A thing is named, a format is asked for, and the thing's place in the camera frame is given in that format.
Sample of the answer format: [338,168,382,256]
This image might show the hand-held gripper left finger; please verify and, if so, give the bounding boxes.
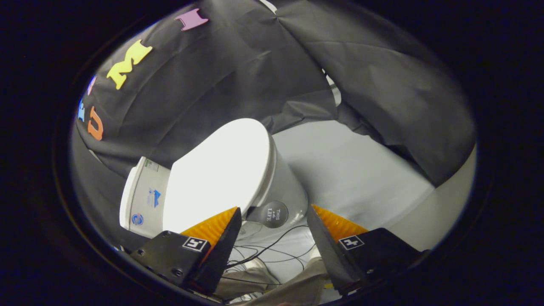
[130,207,243,296]

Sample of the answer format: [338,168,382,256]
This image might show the thin black cables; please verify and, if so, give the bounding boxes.
[225,225,317,285]

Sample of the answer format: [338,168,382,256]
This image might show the black backdrop cloth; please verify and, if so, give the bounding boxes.
[70,0,476,251]

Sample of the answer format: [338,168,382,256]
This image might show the dark grey round lid tab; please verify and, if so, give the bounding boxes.
[246,201,289,229]

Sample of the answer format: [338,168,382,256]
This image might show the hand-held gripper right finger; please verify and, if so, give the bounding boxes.
[306,204,425,296]

